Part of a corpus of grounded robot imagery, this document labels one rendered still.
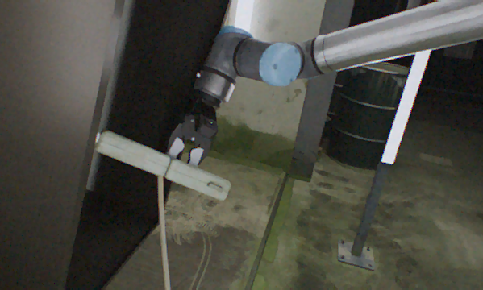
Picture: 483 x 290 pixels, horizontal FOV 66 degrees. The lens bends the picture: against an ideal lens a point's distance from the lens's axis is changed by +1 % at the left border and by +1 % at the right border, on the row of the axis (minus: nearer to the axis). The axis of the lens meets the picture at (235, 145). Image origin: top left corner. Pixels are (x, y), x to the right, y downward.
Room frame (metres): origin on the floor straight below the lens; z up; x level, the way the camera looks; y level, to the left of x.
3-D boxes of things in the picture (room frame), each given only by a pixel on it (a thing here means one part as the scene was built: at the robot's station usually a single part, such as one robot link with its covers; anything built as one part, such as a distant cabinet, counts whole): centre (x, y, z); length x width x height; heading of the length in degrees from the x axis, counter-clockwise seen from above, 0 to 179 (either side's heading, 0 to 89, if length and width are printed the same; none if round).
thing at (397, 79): (3.26, -1.15, 0.44); 0.59 x 0.58 x 0.89; 2
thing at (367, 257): (1.77, -0.77, 0.01); 0.20 x 0.20 x 0.01; 78
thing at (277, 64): (0.84, -0.05, 1.15); 0.12 x 0.12 x 0.09; 51
